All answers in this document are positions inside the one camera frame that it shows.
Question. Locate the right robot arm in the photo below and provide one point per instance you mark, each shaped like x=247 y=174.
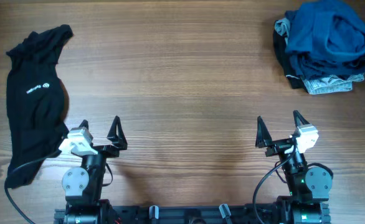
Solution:
x=309 y=184

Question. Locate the black garment under pile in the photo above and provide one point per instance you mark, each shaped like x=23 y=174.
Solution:
x=279 y=46

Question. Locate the blue crumpled garment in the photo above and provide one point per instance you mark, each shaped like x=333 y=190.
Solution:
x=326 y=38

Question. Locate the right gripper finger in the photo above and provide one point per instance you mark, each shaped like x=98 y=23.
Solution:
x=299 y=119
x=263 y=138

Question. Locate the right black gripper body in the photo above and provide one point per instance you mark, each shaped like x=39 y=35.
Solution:
x=278 y=147

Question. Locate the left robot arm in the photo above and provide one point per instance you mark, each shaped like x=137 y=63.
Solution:
x=83 y=184

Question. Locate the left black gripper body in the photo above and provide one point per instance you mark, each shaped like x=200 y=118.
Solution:
x=108 y=151

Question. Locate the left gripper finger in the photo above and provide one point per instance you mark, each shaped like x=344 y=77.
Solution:
x=116 y=135
x=84 y=124

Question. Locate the black t-shirt with logo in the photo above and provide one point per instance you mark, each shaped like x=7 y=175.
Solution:
x=35 y=103

